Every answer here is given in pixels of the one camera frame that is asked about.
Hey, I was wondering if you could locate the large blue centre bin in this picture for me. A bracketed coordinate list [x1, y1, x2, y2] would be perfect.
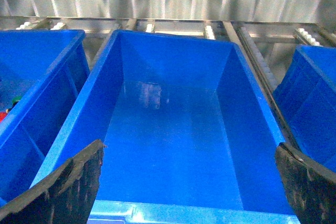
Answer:
[1, 30, 89, 205]

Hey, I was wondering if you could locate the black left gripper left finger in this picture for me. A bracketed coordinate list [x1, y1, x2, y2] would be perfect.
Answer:
[1, 140, 105, 223]

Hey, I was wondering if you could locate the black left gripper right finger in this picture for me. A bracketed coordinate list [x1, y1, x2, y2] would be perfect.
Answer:
[275, 142, 335, 223]

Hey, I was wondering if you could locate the green button far right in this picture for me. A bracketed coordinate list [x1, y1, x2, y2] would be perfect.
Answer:
[12, 96, 22, 106]

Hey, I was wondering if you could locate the large blue bin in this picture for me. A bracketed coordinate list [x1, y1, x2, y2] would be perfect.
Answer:
[1, 30, 89, 205]
[33, 30, 298, 223]

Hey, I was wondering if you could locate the large blue right bin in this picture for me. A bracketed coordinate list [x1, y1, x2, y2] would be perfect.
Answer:
[33, 30, 298, 223]

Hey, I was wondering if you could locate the white roller track right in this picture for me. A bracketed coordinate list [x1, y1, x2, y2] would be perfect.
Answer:
[237, 26, 279, 91]

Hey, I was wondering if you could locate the red button right upright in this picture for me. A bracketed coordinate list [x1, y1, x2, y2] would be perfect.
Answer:
[0, 112, 7, 122]

